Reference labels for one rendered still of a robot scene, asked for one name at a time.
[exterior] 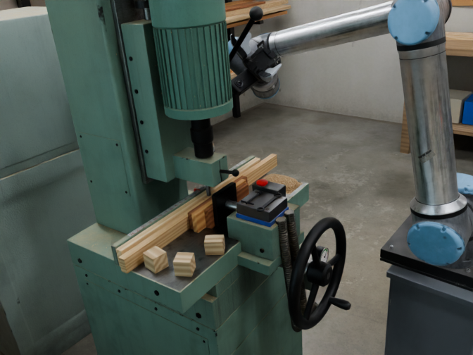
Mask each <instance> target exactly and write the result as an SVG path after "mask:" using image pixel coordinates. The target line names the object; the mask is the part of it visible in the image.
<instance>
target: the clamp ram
mask: <svg viewBox="0 0 473 355"><path fill-rule="evenodd" d="M212 202H213V214H214V221H215V225H218V226H220V225H221V224H223V223H224V222H225V221H226V220H227V216H229V215H230V214H231V213H233V212H234V211H236V210H237V203H238V202H237V189H236V183H235V182H230V183H229V184H228V185H226V186H225V187H223V188H222V189H220V190H219V191H217V192H216V193H214V194H213V195H212Z"/></svg>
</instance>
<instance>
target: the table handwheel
mask: <svg viewBox="0 0 473 355"><path fill-rule="evenodd" d="M329 228H331V229H332V230H333V231H334V234H335V238H336V255H335V256H334V257H333V258H332V259H331V260H329V261H328V262H323V261H320V259H319V256H318V253H317V247H316V243H317V241H318V239H319V238H320V237H321V236H322V234H323V233H324V232H325V231H326V230H328V229H329ZM310 255H312V258H313V260H312V261H311V262H308V259H309V258H310ZM345 260H346V233H345V230H344V228H343V225H342V224H341V222H340V221H339V220H338V219H336V218H333V217H326V218H323V219H322V220H320V221H319V222H317V223H316V224H315V225H314V226H313V228H312V229H311V230H310V232H309V233H308V234H307V236H306V237H305V239H304V241H303V243H302V245H301V248H300V249H299V252H298V255H297V257H296V260H295V261H292V260H291V262H292V266H293V270H292V273H291V279H290V283H289V293H288V307H289V314H290V317H291V320H292V322H293V323H294V325H295V326H296V327H297V328H300V329H302V330H307V329H310V328H313V327H314V326H316V325H317V324H318V323H319V322H320V321H321V320H322V319H323V317H324V316H325V314H326V313H327V311H328V310H329V307H330V306H331V304H330V303H329V298H330V297H335V296H336V293H337V290H338V288H339V284H340V282H341V277H342V274H343V269H344V264H345ZM333 265H334V267H333V269H332V266H333ZM304 275H305V276H306V277H307V279H308V282H311V283H312V287H311V290H310V295H309V297H308V302H307V304H306V307H305V311H304V314H303V316H302V313H301V305H300V297H301V285H302V281H303V276H304ZM326 285H328V287H327V290H326V292H325V293H324V296H323V298H322V300H321V302H320V303H319V305H318V307H317V308H316V309H315V310H314V312H313V313H312V314H311V311H312V308H313V304H314V301H315V297H316V295H317V291H318V288H319V286H322V287H324V286H326ZM310 314H311V315H310Z"/></svg>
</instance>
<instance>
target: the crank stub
mask: <svg viewBox="0 0 473 355"><path fill-rule="evenodd" d="M329 303H330V304H333V305H335V306H337V307H339V308H340V309H343V310H346V311H347V310H349V309H350V308H351V304H350V302H349V301H346V300H344V299H340V298H336V297H330V298H329Z"/></svg>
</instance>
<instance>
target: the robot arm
mask: <svg viewBox="0 0 473 355"><path fill-rule="evenodd" d="M451 11H452V2H451V0H393V1H389V2H386V3H382V4H378V5H375V6H370V7H367V8H362V9H360V10H356V11H351V12H349V13H344V14H341V15H336V16H333V17H330V18H325V19H322V20H318V21H315V22H311V23H307V24H304V25H299V26H296V27H292V28H289V29H285V30H281V31H278V32H270V33H263V34H261V35H258V36H257V37H254V38H251V36H252V35H251V33H250V32H248V34H247V35H246V38H245V39H244V41H243V42H242V44H241V46H240V47H239V49H238V51H237V52H236V54H235V56H234V58H233V59H232V61H231V63H230V69H231V70H232V71H233V72H234V73H235V74H236V75H237V76H236V77H235V78H233V79H232V80H231V82H232V92H233V93H234V94H235V95H236V96H240V95H241V94H243V93H244V92H245V91H247V90H248V89H250V88H251V89H252V90H253V93H254V94H255V95H256V96H257V97H258V98H260V99H270V98H272V97H274V96H275V95H276V94H277V93H278V91H279V86H280V81H279V78H278V74H277V71H278V70H279V69H280V68H281V67H282V65H281V63H282V62H281V58H282V57H285V56H291V55H294V54H300V53H304V52H307V51H313V50H317V49H323V48H326V47H330V46H336V45H339V44H345V43H349V42H354V41H358V40H361V39H367V38H370V37H376V36H379V35H385V34H389V33H390V34H391V36H392V37H393V38H394V39H395V40H396V46H397V52H398V54H399V60H400V66H401V77H402V83H403V94H404V100H405V112H406V118H407V124H408V134H409V140H410V152H411V158H412V169H413V175H414V181H415V192H416V196H415V197H414V198H413V199H412V200H411V202H410V211H411V216H412V227H411V228H410V229H409V230H408V236H407V242H408V246H409V248H410V250H411V252H412V253H413V254H414V255H415V256H416V257H417V258H419V259H420V260H423V261H425V262H426V263H429V264H432V265H436V266H442V267H445V268H454V269H461V268H469V267H472V266H473V176H471V175H467V174H463V173H457V171H456V162H455V147H454V139H453V124H452V115H451V107H450V92H449V84H448V69H447V60H446V45H445V44H446V31H445V24H446V23H447V21H448V19H449V17H450V15H451ZM277 62H278V63H277Z"/></svg>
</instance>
